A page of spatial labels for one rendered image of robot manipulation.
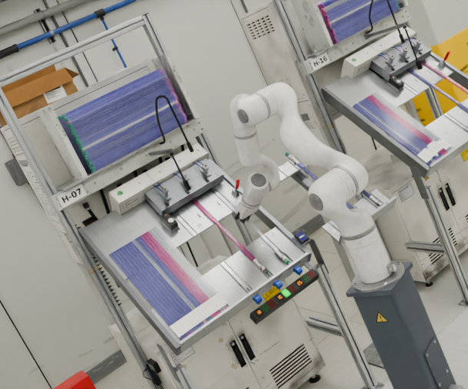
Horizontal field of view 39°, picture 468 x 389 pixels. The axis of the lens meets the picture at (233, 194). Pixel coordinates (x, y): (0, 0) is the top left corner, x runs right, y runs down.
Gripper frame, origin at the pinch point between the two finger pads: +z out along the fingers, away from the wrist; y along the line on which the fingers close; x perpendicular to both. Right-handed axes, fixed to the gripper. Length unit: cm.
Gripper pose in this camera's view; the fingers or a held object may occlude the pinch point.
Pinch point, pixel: (244, 218)
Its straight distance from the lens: 284.2
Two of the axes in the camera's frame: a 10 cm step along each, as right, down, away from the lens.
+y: -8.0, 4.3, -4.1
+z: -1.6, 5.0, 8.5
